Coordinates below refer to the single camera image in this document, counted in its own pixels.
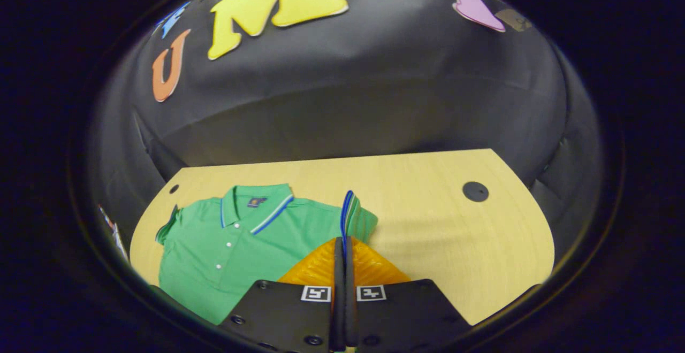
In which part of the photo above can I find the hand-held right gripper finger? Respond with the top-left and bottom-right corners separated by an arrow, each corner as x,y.
219,237 -> 346,353
345,235 -> 474,353

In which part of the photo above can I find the green T-shirt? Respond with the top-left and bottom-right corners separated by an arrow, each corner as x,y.
155,183 -> 379,326

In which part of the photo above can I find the black backdrop cloth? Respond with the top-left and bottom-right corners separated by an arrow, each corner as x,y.
88,0 -> 608,268

